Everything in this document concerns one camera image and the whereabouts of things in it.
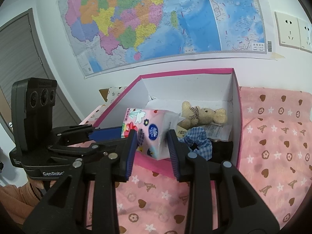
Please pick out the floral pink tissue pack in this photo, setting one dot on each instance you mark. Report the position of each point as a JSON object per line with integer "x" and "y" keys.
{"x": 151, "y": 126}

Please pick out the pink cardboard box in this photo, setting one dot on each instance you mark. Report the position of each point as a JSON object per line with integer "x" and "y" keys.
{"x": 213, "y": 88}

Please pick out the beige teddy bear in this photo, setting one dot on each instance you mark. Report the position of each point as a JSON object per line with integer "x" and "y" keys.
{"x": 193, "y": 116}

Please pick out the brown pillow corner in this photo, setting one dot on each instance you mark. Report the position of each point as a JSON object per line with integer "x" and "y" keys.
{"x": 104, "y": 93}

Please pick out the pink patterned blanket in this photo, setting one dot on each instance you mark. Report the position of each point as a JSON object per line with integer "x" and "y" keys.
{"x": 275, "y": 158}

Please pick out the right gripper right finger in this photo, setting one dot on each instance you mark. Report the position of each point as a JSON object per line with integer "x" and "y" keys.
{"x": 220, "y": 200}

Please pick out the black soft cloth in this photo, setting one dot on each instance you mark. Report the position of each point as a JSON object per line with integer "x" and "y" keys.
{"x": 222, "y": 151}

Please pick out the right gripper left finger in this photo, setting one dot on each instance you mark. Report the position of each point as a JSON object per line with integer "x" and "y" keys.
{"x": 83, "y": 200}

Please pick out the white wall socket panel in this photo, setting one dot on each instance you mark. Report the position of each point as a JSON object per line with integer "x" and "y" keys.
{"x": 293, "y": 32}

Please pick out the pink sleeved left forearm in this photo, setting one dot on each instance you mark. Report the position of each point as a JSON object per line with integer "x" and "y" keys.
{"x": 20, "y": 201}

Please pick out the blue checked scrunchie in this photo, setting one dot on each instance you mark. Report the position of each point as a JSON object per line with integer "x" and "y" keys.
{"x": 197, "y": 141}

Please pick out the grey wooden door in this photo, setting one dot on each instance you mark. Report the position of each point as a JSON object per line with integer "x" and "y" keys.
{"x": 22, "y": 57}

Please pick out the colourful wall map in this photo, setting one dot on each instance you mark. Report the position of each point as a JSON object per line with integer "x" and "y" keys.
{"x": 110, "y": 35}

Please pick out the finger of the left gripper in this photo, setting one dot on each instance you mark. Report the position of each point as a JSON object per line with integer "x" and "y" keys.
{"x": 93, "y": 149}
{"x": 85, "y": 133}

